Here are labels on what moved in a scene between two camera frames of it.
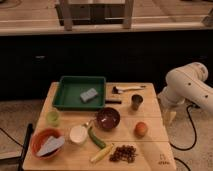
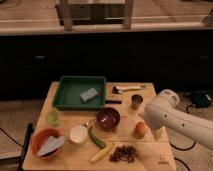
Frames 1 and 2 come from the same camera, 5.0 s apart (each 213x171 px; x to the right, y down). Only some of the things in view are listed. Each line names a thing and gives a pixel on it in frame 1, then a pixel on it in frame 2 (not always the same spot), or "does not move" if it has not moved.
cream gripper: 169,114 → 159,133
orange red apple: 141,129 does not move
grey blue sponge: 88,95 does not move
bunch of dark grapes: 125,153 does not move
